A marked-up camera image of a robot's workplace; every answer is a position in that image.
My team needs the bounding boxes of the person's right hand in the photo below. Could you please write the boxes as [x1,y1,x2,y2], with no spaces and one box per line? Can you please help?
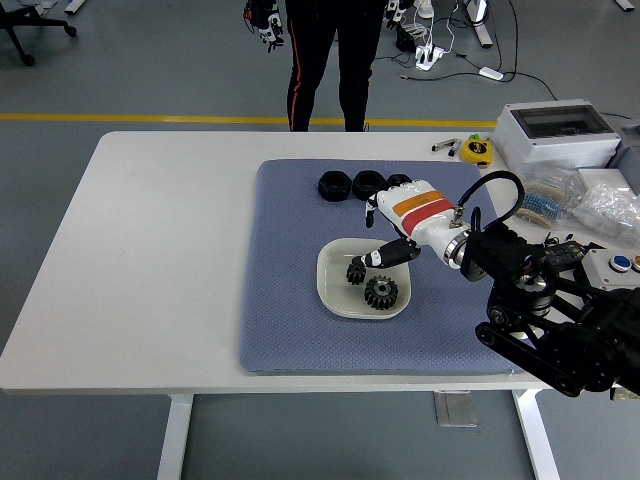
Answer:
[256,12,286,54]

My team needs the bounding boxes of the person's left hand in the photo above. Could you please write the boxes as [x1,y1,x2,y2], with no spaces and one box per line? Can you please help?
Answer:
[383,0,405,30]

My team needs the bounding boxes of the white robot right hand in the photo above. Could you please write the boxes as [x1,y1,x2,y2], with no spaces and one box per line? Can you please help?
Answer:
[349,179,464,270]

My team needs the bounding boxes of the large black gear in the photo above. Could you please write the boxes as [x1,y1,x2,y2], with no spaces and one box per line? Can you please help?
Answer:
[363,274,400,311]

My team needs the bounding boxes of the small black hex nut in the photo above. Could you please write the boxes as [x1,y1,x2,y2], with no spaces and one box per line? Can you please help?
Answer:
[385,172,414,194]

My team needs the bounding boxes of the large black hex nut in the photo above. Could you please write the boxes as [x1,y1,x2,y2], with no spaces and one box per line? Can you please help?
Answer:
[352,169,386,202]
[317,169,352,203]

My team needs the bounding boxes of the flat white box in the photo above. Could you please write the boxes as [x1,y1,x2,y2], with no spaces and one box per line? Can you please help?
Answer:
[577,167,640,196]

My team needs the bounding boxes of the grey push-button control box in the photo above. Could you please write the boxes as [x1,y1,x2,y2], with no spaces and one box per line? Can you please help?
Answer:
[582,244,640,291]

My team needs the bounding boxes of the person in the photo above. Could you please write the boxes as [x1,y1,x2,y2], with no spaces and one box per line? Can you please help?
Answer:
[243,0,389,133]

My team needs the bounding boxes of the white power strip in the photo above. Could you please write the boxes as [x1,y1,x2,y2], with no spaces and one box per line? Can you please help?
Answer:
[414,44,448,71]

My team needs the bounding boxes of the yellow tape measure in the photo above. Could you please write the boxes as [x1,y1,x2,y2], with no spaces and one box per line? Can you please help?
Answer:
[459,134,494,165]

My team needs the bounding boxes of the white desk leg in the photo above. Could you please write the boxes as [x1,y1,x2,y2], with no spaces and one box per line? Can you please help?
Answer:
[462,0,496,49]

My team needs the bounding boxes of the white square dish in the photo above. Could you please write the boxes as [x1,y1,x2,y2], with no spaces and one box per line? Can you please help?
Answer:
[316,237,412,320]

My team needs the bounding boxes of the bag of blue resistors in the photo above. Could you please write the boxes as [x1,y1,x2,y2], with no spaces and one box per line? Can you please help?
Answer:
[517,169,581,229]

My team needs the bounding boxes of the blue-grey textured mat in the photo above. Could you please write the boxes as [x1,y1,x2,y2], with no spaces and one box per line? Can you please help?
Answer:
[238,158,541,375]

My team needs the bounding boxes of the bag of white parts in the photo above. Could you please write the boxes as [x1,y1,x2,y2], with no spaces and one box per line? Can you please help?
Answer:
[572,182,640,246]

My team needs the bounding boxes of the metal floor plate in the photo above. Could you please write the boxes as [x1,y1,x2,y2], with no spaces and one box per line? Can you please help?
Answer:
[433,390,479,429]

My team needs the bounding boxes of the grey case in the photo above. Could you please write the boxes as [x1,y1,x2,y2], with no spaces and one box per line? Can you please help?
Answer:
[609,122,640,171]

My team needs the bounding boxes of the black office chair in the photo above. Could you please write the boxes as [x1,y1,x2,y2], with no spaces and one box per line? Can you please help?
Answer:
[0,0,79,68]

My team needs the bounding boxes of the white table leg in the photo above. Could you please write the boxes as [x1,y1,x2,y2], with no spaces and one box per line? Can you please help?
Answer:
[157,394,195,480]
[512,389,561,480]

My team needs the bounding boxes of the grey electrical enclosure box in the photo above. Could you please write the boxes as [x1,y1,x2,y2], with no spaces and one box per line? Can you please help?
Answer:
[492,98,622,181]

